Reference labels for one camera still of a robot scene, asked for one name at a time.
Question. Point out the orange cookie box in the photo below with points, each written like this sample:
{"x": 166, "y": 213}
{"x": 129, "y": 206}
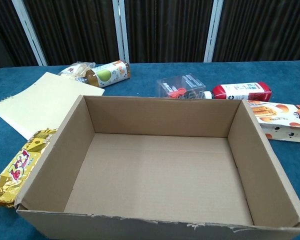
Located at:
{"x": 285, "y": 117}

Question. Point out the gold wafer snack pack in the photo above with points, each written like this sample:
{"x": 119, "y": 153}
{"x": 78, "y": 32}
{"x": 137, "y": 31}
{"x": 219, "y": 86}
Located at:
{"x": 15, "y": 170}

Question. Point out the white partition post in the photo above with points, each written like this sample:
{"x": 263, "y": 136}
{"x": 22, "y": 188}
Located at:
{"x": 120, "y": 32}
{"x": 30, "y": 32}
{"x": 213, "y": 32}

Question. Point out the green apple tea bottle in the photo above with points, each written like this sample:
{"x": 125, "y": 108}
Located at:
{"x": 107, "y": 73}

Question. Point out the pale yellow spiral notebook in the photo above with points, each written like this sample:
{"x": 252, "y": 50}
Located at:
{"x": 45, "y": 105}

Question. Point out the clear bag of pastries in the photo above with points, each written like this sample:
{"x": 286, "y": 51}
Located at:
{"x": 72, "y": 70}

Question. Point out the red white drink carton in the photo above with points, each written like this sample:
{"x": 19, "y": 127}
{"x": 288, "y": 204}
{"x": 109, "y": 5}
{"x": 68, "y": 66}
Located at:
{"x": 240, "y": 91}

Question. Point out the open brown cardboard box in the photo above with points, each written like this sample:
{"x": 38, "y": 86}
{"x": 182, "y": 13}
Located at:
{"x": 165, "y": 175}

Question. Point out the red clear snack packet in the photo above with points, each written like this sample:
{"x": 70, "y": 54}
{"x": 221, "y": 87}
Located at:
{"x": 177, "y": 87}

